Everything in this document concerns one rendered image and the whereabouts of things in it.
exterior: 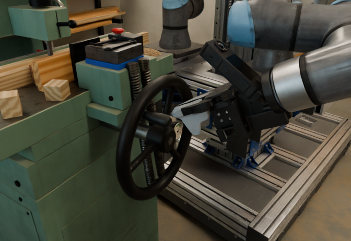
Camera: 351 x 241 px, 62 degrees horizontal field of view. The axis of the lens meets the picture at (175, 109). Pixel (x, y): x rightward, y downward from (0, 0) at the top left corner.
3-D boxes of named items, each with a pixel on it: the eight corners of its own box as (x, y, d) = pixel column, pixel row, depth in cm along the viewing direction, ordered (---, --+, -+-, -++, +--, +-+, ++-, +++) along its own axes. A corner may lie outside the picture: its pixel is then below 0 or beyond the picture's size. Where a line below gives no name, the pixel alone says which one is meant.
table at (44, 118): (32, 181, 48) (23, 151, 46) (-58, 132, 63) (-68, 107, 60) (199, 75, 95) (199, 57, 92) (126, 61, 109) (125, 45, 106)
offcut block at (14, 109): (22, 116, 56) (17, 95, 55) (2, 119, 55) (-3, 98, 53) (22, 108, 59) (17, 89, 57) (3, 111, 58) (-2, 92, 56)
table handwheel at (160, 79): (209, 116, 82) (164, 216, 72) (150, 100, 91) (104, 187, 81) (177, 48, 58) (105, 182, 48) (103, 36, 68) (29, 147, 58)
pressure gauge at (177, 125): (173, 148, 98) (173, 127, 94) (163, 145, 100) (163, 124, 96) (182, 140, 103) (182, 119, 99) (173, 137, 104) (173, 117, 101)
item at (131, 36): (118, 70, 62) (116, 45, 60) (82, 62, 67) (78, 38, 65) (154, 56, 72) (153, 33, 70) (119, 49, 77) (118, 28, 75)
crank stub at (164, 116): (175, 119, 55) (170, 131, 54) (150, 112, 58) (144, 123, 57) (171, 113, 53) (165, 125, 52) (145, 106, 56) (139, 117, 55)
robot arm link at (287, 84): (294, 62, 38) (305, 48, 44) (261, 74, 40) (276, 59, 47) (315, 114, 39) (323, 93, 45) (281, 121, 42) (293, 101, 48)
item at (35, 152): (35, 163, 60) (31, 146, 58) (-21, 134, 69) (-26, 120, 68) (150, 95, 90) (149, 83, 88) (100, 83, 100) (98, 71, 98)
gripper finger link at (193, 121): (174, 143, 55) (214, 133, 49) (160, 115, 54) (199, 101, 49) (182, 135, 58) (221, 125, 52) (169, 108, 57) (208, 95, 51)
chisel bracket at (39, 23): (49, 48, 69) (42, 10, 66) (14, 40, 76) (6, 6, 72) (74, 41, 75) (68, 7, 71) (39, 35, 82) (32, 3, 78)
